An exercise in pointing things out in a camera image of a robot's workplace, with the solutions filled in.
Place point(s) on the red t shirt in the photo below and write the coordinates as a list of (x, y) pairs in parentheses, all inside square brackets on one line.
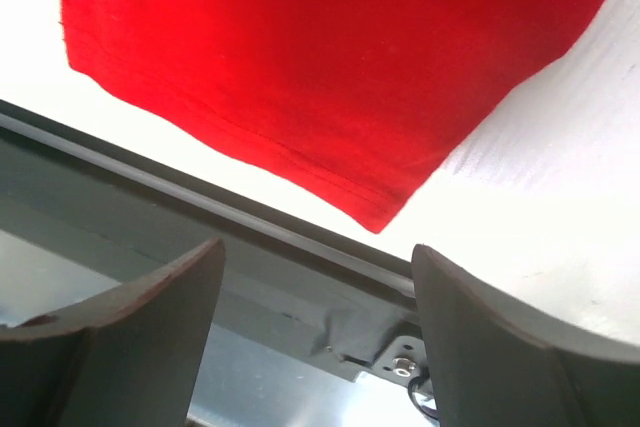
[(356, 101)]

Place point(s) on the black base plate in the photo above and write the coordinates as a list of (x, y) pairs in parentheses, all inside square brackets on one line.
[(299, 289)]

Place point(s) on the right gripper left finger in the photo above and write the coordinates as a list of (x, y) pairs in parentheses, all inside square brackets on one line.
[(128, 356)]

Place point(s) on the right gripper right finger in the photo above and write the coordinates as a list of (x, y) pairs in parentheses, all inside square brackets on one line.
[(497, 361)]

